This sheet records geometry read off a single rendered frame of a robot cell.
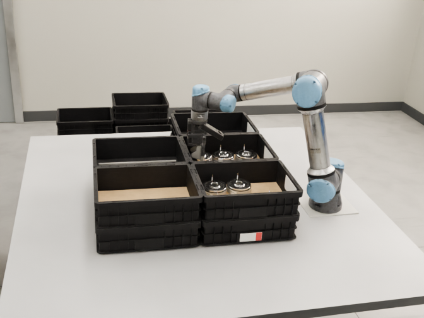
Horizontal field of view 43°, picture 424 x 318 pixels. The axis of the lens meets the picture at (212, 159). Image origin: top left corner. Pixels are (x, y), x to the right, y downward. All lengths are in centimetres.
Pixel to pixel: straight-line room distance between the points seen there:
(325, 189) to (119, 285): 91
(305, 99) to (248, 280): 72
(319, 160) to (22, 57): 347
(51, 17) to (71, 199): 281
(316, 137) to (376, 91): 387
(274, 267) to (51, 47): 353
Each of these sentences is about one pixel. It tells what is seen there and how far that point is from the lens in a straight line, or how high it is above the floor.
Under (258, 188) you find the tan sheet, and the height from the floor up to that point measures 83.
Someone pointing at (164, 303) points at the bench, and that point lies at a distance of 188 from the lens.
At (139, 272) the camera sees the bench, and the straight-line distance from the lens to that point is 201.
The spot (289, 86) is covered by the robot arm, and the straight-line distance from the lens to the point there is 232.
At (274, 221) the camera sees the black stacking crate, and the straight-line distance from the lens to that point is 215.
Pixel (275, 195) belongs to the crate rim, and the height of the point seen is 92.
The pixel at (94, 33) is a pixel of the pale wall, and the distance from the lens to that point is 508.
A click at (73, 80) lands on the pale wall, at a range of 519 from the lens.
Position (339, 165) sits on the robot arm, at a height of 93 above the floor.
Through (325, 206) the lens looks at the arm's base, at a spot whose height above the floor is 74.
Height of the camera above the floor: 191
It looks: 25 degrees down
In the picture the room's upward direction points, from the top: 3 degrees clockwise
